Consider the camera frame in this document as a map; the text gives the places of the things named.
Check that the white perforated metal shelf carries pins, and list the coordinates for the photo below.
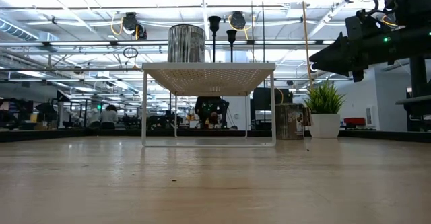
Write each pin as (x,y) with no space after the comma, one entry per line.
(208,66)

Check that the silver tin can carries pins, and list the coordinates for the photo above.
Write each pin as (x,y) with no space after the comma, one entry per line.
(289,121)
(186,44)

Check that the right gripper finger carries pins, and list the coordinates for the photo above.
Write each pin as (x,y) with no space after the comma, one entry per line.
(336,68)
(336,50)

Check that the gray computer desk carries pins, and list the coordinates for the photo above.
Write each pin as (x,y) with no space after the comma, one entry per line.
(417,104)

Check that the black candlestick holder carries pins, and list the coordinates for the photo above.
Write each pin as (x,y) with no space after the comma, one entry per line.
(214,21)
(231,35)

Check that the black aluminium table frame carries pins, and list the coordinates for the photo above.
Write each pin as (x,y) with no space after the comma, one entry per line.
(40,136)

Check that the person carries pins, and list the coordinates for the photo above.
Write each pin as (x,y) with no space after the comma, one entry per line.
(108,116)

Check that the black background screen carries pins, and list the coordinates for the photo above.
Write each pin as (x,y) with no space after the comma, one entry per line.
(266,99)

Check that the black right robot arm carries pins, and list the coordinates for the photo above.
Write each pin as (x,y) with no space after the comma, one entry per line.
(410,22)

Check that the black computer monitor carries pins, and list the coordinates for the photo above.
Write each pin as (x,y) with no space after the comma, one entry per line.
(418,79)

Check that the red box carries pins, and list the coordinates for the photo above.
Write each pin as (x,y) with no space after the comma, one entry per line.
(356,121)

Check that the green plant in white pot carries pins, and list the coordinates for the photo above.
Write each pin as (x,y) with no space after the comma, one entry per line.
(324,126)

